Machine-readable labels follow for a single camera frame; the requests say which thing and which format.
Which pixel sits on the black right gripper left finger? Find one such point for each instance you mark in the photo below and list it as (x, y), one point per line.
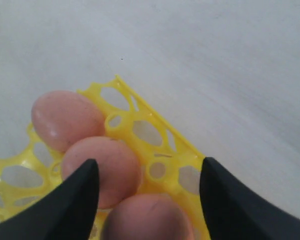
(66, 213)

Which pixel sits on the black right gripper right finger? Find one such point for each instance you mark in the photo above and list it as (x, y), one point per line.
(232, 211)

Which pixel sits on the brown egg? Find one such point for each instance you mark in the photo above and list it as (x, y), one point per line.
(61, 118)
(119, 168)

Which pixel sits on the yellow plastic egg tray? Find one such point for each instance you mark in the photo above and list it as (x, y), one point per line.
(170, 164)

